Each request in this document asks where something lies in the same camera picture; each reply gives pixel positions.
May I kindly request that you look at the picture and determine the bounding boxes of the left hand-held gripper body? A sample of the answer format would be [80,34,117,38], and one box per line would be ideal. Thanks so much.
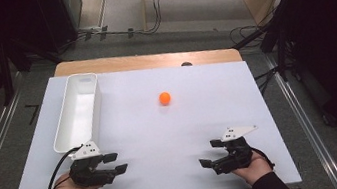
[64,137,119,189]

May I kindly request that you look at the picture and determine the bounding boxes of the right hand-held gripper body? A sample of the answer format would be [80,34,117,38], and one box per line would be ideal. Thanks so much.
[205,123,265,177]

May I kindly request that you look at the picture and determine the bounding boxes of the white plastic bin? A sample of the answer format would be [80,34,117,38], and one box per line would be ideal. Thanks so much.
[43,70,111,156]

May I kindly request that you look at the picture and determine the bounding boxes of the orange ball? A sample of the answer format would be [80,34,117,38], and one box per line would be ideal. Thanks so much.
[157,90,173,107]

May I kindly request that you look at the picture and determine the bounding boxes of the person's right hand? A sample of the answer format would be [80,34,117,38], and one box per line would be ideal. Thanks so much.
[229,148,277,189]

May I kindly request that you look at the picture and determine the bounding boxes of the person's left hand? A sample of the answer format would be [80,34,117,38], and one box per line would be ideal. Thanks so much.
[50,166,104,189]

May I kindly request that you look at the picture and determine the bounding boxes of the white board mat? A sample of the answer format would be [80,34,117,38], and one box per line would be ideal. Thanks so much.
[0,42,303,189]

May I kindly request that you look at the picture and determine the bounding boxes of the wooden table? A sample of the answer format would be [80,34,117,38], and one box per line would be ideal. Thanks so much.
[52,35,243,90]

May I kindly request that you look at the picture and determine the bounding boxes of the black tripod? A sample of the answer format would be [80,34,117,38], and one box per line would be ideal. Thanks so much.
[227,12,303,98]

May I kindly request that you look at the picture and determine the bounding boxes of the power strip with plugs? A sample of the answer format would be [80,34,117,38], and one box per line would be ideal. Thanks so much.
[78,20,136,47]

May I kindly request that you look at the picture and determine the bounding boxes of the black wrist strap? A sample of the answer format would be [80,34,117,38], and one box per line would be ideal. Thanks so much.
[250,144,277,173]

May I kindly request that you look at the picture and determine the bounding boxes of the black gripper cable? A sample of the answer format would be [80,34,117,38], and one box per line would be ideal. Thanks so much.
[39,144,91,189]

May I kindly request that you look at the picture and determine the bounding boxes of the black floor cable loops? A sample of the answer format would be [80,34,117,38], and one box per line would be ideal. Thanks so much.
[227,22,268,49]

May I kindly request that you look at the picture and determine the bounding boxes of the black hanging cable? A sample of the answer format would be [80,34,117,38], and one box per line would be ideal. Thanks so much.
[128,0,169,37]

